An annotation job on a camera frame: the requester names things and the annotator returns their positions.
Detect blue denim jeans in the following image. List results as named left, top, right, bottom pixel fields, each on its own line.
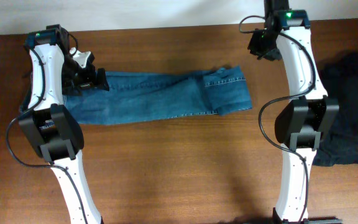
left=63, top=67, right=252, bottom=125

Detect black cloth garment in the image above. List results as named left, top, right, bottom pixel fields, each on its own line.
left=313, top=52, right=358, bottom=167

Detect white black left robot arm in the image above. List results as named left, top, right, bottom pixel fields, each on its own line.
left=16, top=24, right=109, bottom=223

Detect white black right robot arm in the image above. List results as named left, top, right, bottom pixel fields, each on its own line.
left=248, top=0, right=342, bottom=223

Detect grey metal bracket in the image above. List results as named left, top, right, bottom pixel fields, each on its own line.
left=304, top=218, right=343, bottom=224

